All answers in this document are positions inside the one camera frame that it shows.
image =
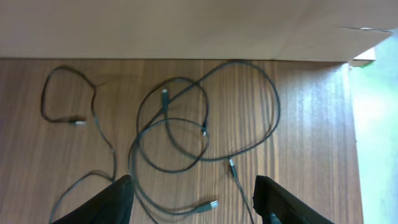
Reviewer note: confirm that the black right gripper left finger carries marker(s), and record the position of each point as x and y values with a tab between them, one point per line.
113	205

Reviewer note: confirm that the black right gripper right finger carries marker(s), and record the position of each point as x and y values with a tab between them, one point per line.
275	204

